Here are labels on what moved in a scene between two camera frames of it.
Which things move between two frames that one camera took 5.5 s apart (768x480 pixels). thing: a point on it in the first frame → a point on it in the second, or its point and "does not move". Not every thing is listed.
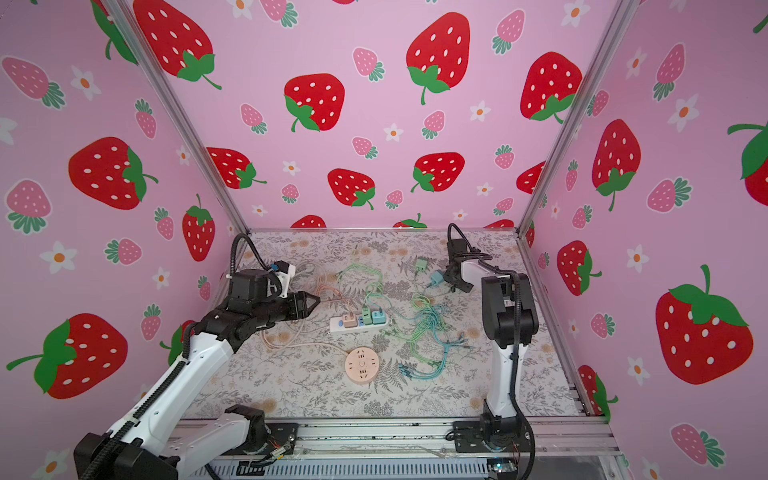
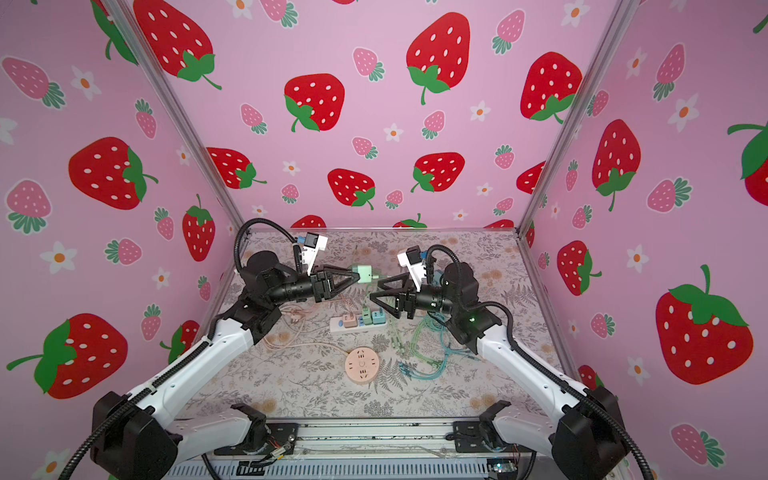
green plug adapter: (367, 320) does not move
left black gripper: (298, 305) → (320, 287)
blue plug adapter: (378, 317) does not move
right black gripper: (447, 275) → (407, 301)
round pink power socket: (362, 364) does not move
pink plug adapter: (350, 320) does not move
